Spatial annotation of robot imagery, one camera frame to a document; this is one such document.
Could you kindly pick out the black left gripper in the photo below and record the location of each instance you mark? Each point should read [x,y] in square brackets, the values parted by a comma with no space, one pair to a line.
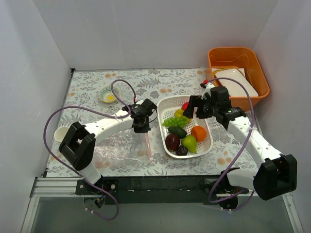
[141,124]

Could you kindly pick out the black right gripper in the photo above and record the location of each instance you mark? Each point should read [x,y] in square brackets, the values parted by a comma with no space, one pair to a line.
[198,109]

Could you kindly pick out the green grape bunch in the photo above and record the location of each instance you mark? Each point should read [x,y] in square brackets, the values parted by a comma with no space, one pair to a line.
[181,122]

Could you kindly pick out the dark green avocado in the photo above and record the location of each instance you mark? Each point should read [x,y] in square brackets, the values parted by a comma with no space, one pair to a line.
[180,132]

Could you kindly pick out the clear zip top bag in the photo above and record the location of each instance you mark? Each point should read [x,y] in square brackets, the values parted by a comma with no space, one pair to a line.
[126,148]

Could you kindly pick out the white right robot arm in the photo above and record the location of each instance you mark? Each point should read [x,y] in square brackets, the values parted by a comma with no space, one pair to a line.
[277,172]

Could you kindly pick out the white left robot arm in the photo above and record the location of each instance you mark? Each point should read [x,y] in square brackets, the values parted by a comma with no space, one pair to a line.
[79,142]

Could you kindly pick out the red tomato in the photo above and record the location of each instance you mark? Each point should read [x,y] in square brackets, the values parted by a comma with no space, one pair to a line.
[184,106]

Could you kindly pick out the yellow banana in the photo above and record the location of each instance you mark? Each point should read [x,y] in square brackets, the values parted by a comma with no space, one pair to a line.
[179,114]

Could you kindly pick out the white perforated plastic basket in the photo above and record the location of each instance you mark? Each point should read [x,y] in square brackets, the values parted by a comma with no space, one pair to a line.
[182,139]

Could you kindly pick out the orange fruit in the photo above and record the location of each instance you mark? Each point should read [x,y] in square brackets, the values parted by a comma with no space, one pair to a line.
[199,133]

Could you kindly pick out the green pear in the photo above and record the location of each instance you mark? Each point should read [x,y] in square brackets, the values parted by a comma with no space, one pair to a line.
[190,143]

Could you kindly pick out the dark red apple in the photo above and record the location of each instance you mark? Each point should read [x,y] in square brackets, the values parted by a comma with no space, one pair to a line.
[172,142]

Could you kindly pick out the dark purple plum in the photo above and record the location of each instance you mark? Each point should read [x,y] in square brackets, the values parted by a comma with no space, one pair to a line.
[181,151]

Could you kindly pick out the patterned small bowl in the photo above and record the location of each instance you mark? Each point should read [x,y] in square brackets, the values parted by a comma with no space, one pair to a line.
[106,95]

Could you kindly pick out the floral patterned table mat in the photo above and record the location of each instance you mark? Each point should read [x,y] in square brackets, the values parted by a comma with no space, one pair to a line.
[155,84]

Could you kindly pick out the white rectangular plate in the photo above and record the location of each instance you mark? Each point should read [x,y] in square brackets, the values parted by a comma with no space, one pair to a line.
[234,89]

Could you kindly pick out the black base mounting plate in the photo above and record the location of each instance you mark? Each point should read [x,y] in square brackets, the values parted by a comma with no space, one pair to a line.
[159,189]

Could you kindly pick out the white paper cup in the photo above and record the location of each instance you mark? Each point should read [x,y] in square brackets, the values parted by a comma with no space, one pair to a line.
[60,133]

